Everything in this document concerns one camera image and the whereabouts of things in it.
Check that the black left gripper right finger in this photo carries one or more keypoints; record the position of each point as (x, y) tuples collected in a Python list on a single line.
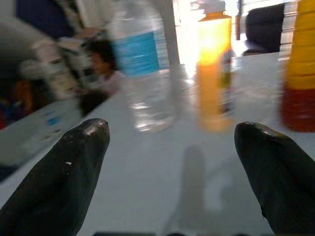
[(280, 182)]

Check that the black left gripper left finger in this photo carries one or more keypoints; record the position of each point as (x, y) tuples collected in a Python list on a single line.
[(56, 182)]

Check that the yellow and red bottle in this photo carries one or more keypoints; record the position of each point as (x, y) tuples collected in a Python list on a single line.
[(299, 68)]

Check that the dark-haired person in pink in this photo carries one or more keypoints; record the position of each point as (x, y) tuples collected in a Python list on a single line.
[(102, 73)]

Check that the orange juice bottle white cap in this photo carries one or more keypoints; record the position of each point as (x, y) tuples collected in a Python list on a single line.
[(214, 73)]

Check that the clear water bottle blue label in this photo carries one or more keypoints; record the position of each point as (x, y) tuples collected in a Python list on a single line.
[(147, 73)]

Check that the black office chair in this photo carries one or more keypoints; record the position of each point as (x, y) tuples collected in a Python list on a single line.
[(264, 27)]

